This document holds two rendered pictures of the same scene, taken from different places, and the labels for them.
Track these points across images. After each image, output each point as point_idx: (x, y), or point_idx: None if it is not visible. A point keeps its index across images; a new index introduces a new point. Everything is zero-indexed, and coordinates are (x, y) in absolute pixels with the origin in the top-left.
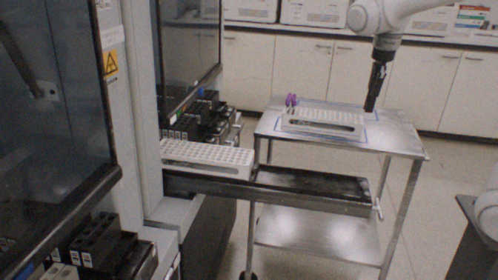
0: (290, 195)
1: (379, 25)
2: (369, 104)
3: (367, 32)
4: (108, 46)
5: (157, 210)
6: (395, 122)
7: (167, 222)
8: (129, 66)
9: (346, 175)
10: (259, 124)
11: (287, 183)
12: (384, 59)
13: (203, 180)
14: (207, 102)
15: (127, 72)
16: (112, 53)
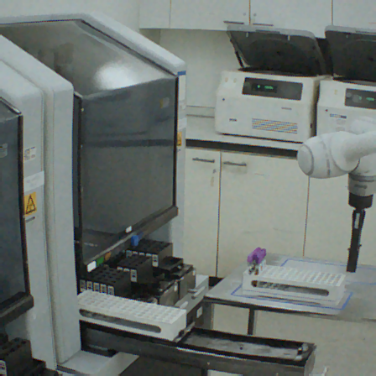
0: (216, 357)
1: (329, 168)
2: (351, 262)
3: (317, 175)
4: (29, 190)
5: (72, 360)
6: None
7: (80, 371)
8: (47, 206)
9: (291, 342)
10: (216, 286)
11: (218, 347)
12: (359, 206)
13: (122, 336)
14: (153, 257)
15: (44, 212)
16: (32, 195)
